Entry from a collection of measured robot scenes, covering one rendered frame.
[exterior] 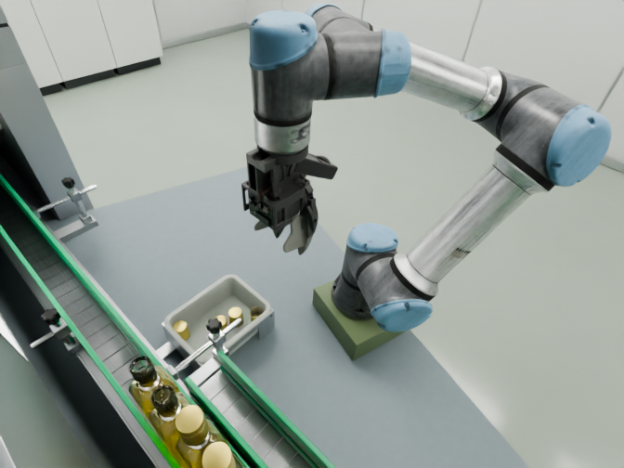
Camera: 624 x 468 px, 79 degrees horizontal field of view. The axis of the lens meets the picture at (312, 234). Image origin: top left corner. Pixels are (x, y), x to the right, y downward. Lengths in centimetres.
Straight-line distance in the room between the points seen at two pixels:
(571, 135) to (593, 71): 310
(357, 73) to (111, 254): 104
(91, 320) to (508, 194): 91
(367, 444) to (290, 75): 77
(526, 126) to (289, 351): 73
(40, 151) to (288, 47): 107
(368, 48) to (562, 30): 335
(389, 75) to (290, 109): 13
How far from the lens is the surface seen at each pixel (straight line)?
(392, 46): 50
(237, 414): 83
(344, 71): 48
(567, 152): 71
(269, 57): 45
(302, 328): 106
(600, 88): 382
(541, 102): 76
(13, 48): 131
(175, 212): 142
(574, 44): 379
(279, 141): 49
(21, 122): 136
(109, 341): 98
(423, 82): 69
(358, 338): 97
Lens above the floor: 165
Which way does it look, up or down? 44 degrees down
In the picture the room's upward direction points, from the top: 4 degrees clockwise
